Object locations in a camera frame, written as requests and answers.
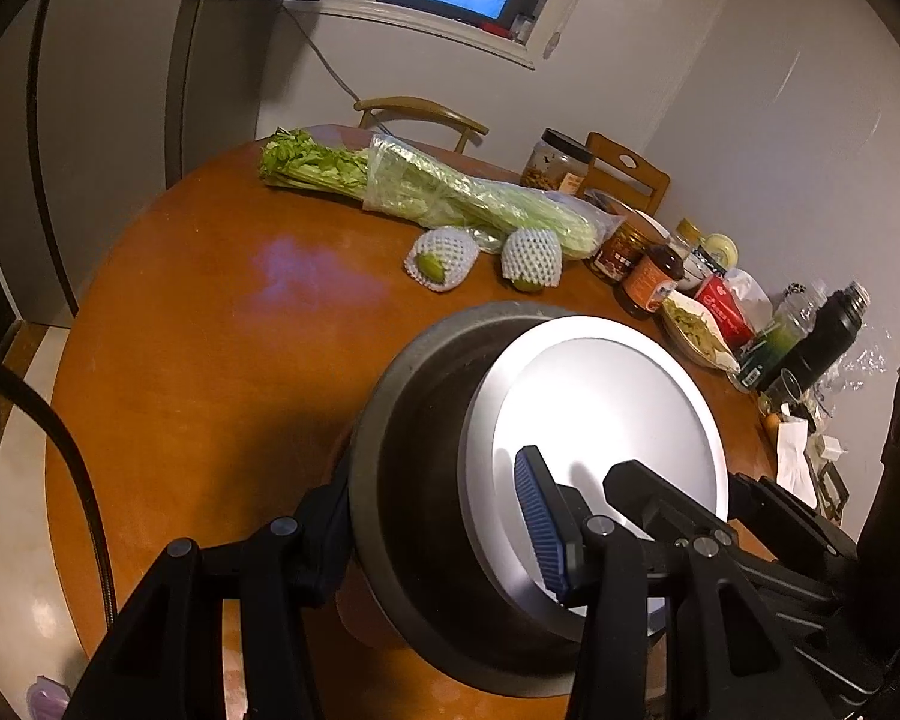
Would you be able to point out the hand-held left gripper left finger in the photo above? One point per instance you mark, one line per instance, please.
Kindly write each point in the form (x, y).
(322, 555)

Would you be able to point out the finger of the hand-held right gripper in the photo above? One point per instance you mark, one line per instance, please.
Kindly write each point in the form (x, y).
(787, 517)
(660, 499)

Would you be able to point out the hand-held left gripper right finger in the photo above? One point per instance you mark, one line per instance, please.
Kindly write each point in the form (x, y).
(540, 532)

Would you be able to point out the large steel bowl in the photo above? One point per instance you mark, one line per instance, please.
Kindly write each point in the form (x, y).
(420, 465)

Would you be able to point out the white paper sheet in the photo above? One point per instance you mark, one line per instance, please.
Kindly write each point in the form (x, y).
(795, 465)

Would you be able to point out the black metal stand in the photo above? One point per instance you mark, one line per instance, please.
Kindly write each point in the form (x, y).
(834, 491)

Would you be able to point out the white charger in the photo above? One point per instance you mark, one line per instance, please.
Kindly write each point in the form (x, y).
(830, 448)

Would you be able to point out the clear plastic cup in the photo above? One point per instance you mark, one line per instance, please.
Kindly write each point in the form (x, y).
(780, 394)

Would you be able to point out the clear plastic wrap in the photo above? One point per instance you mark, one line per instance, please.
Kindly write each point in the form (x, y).
(870, 367)

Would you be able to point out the white dish of food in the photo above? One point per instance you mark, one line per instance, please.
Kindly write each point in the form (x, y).
(697, 334)

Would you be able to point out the plastic bottle of green liquid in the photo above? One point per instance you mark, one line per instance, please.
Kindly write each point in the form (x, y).
(772, 345)

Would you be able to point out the black thermos flask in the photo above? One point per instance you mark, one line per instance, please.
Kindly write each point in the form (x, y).
(825, 337)

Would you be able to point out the red tissue pack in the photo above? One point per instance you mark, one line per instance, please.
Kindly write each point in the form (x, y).
(727, 307)

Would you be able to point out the dark sauce bottle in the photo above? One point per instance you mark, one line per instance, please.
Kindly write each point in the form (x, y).
(652, 281)

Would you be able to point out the white ceramic bowl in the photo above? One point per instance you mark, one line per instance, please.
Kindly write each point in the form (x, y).
(696, 274)

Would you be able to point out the chili sauce jar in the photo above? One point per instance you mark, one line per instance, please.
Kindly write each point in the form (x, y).
(619, 251)

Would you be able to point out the pale green round container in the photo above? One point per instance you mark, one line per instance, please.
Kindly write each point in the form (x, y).
(720, 250)

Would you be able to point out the green fruit in foam net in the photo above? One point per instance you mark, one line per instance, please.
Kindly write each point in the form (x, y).
(442, 259)
(531, 255)

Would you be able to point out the purple plastic bag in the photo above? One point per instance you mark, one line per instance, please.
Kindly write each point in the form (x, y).
(49, 699)

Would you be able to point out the clear jar with dark lid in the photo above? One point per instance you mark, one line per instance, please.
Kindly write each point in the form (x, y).
(555, 161)

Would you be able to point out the celery in plastic bag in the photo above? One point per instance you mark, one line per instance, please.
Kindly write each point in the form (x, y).
(435, 191)

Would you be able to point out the curved-back wooden chair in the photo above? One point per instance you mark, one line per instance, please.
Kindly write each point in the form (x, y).
(420, 109)

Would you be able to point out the grey refrigerator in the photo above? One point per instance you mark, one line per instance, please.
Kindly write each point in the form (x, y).
(120, 127)

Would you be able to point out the small jar on windowsill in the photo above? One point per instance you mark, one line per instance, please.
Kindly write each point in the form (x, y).
(522, 28)

